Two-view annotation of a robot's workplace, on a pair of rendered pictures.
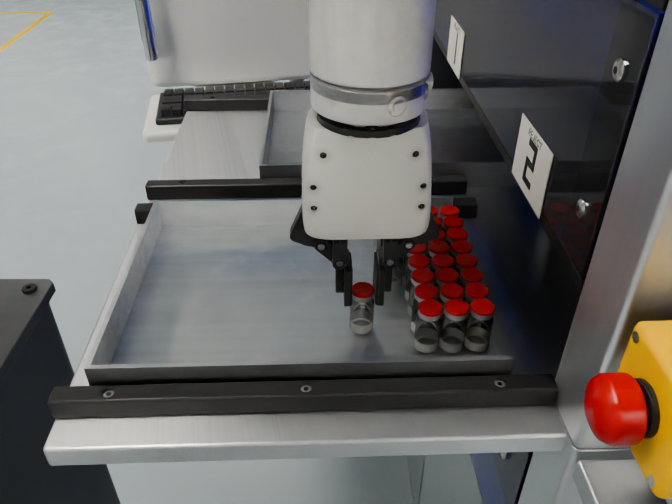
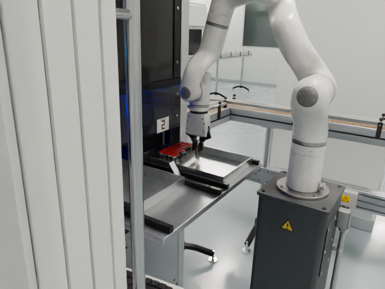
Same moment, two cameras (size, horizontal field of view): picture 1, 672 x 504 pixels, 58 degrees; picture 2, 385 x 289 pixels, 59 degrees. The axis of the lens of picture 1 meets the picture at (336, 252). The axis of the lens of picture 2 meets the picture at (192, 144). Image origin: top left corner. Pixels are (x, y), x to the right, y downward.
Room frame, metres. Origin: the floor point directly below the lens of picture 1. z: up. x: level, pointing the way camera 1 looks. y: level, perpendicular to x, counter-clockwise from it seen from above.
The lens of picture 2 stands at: (1.59, 0.75, 1.41)
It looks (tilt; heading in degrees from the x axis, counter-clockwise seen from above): 18 degrees down; 214
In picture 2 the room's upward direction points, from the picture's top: 2 degrees clockwise
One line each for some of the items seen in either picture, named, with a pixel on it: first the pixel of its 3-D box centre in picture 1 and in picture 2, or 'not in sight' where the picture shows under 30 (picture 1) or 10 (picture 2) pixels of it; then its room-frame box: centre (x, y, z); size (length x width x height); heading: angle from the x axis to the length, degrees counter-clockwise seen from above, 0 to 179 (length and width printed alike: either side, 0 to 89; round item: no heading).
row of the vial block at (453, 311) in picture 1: (438, 271); (176, 152); (0.47, -0.10, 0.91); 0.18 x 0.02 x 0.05; 2
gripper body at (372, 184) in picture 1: (366, 168); (198, 121); (0.42, -0.02, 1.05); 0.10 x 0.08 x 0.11; 92
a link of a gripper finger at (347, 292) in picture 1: (333, 266); (203, 144); (0.42, 0.00, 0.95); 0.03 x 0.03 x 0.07; 2
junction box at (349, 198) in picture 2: not in sight; (346, 197); (-0.43, 0.48, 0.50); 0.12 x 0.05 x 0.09; 92
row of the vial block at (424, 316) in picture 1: (415, 272); (180, 153); (0.47, -0.08, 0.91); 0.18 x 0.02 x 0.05; 2
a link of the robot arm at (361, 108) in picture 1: (372, 90); (199, 107); (0.42, -0.03, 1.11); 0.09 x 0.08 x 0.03; 92
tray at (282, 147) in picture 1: (384, 133); (124, 182); (0.82, -0.07, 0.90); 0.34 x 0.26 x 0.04; 92
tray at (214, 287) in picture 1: (303, 280); (201, 160); (0.47, 0.03, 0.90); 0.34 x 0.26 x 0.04; 92
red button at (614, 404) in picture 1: (624, 408); not in sight; (0.23, -0.16, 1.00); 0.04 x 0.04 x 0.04; 2
